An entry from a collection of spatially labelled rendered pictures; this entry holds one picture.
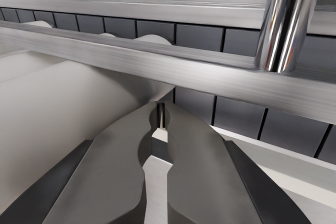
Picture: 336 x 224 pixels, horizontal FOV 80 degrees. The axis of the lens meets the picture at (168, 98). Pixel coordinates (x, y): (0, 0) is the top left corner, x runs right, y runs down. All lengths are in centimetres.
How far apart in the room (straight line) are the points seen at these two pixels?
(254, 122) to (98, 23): 17
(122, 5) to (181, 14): 6
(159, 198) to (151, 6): 24
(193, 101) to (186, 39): 5
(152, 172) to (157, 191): 3
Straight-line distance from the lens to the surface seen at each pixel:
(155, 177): 28
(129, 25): 19
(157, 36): 17
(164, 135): 17
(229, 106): 17
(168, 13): 17
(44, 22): 28
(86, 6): 23
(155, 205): 33
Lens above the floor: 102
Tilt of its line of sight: 49 degrees down
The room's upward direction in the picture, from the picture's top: 130 degrees counter-clockwise
